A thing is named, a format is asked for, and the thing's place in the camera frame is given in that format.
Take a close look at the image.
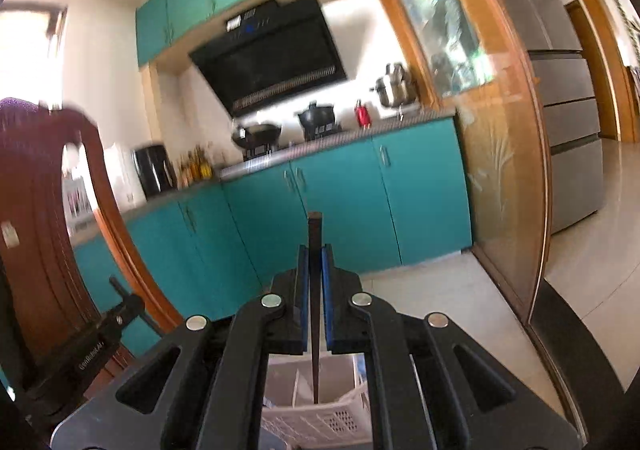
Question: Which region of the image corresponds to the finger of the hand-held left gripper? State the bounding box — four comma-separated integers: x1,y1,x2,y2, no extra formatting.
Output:
108,276,166,338

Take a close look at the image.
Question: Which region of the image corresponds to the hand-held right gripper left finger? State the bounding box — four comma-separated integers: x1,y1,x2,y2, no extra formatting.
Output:
89,245,310,450

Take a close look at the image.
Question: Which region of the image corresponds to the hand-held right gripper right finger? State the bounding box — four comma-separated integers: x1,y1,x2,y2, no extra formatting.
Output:
322,243,587,450

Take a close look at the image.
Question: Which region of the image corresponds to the dark brown wooden chopstick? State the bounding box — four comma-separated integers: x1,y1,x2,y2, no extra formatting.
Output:
308,212,324,404

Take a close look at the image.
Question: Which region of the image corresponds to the white plastic utensil basket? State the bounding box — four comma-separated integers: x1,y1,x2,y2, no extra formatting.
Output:
260,354,374,450

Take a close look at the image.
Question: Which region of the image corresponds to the white dish rack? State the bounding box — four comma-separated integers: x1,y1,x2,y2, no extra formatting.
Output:
62,175,97,227

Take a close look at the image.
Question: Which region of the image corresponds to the wooden chair back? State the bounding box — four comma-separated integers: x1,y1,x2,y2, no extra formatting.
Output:
0,97,184,383

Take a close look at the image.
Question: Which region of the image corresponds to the black air fryer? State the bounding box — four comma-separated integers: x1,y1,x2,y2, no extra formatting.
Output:
132,145,177,199

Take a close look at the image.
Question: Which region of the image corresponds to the cluster of oil bottles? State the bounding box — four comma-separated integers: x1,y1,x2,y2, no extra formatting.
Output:
177,145,217,187

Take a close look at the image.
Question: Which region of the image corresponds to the gas stove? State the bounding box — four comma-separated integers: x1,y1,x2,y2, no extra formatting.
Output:
242,126,349,162

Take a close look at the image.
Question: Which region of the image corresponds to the black wok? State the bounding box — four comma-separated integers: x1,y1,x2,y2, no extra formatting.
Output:
231,122,283,149

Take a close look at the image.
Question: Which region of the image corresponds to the black lidded clay pot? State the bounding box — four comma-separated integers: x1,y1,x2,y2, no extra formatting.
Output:
297,101,337,132

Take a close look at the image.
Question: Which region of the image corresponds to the red bottle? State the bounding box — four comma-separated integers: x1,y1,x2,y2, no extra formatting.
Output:
354,99,374,129

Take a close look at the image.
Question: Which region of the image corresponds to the wood framed glass sliding door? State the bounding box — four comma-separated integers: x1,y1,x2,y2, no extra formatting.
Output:
375,0,552,327

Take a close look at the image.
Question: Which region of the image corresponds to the stainless steel stock pot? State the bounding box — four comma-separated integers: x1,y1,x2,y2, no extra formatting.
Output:
370,62,420,109

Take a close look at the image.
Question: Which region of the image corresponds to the black range hood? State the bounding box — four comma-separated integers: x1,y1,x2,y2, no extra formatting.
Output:
189,0,348,118

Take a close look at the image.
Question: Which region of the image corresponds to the kitchen window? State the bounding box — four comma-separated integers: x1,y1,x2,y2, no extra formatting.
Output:
0,5,69,106

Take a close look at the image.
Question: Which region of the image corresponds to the silver refrigerator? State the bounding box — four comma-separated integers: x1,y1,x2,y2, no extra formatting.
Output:
457,0,607,234

